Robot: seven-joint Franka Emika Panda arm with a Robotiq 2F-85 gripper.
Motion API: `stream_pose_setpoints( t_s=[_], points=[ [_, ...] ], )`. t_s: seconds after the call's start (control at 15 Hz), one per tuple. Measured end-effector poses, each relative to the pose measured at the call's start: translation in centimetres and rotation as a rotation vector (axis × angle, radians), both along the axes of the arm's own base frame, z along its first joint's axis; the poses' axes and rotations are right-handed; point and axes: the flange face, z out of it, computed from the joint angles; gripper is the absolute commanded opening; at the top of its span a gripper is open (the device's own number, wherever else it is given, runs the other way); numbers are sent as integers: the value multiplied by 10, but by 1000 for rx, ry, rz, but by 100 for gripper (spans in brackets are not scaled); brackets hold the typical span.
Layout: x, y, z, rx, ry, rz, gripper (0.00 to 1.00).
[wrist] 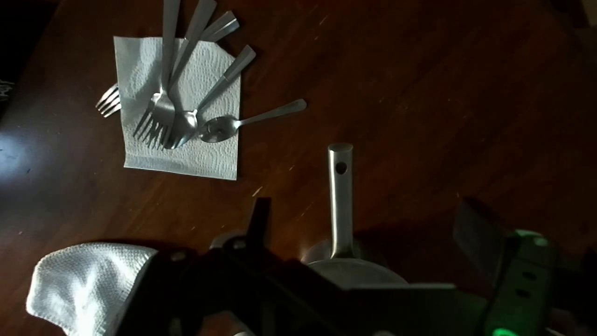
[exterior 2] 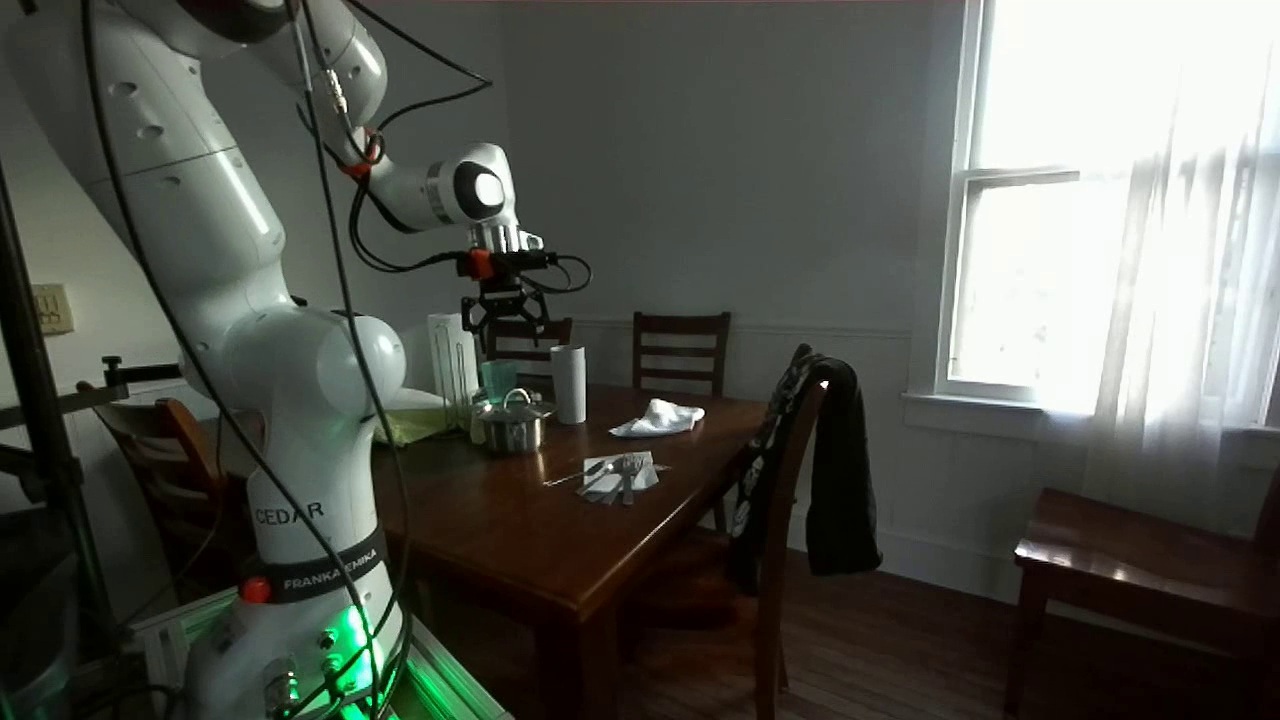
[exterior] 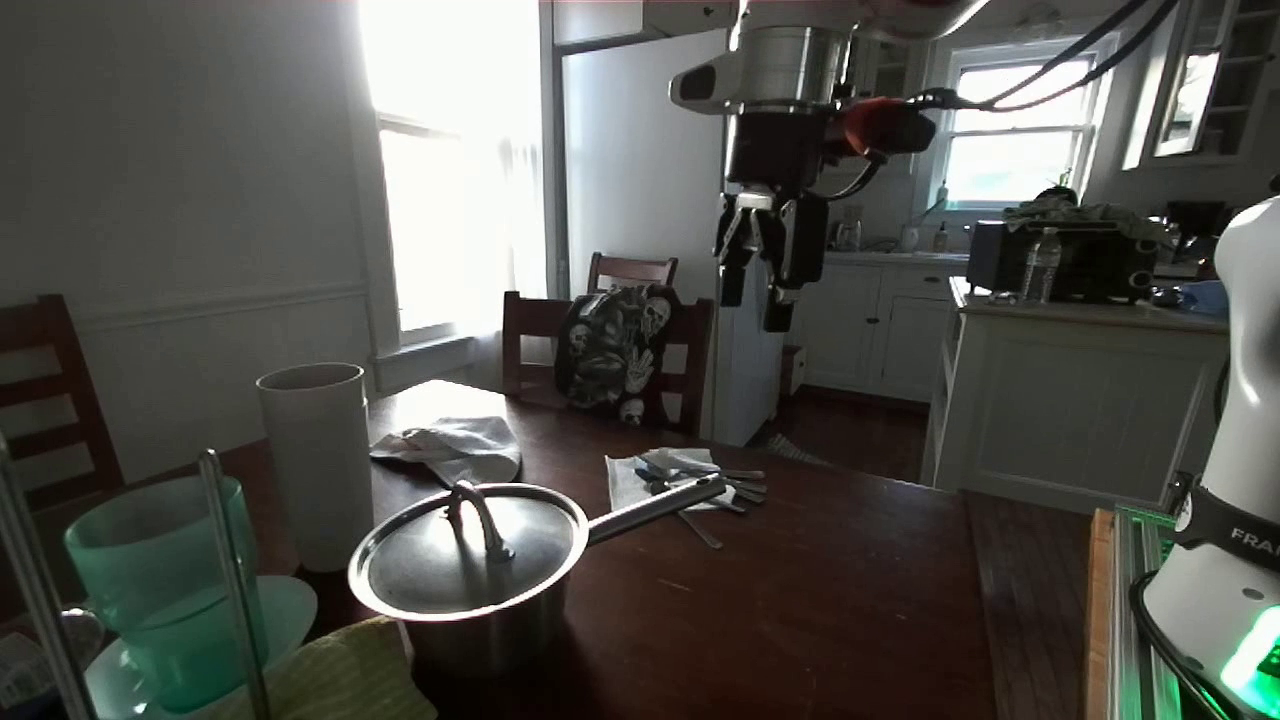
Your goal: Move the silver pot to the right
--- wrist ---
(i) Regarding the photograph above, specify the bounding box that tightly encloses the white cloth towel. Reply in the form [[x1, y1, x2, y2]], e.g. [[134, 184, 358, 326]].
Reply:
[[24, 240, 162, 332]]

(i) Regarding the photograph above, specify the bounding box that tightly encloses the white paper napkin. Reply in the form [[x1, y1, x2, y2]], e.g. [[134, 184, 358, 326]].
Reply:
[[110, 33, 244, 182]]

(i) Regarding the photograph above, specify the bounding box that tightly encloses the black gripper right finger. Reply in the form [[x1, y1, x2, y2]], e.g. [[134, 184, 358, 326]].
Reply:
[[453, 195, 558, 300]]

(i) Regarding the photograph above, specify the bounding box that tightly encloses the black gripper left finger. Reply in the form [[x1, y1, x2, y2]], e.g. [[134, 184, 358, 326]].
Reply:
[[235, 195, 287, 294]]

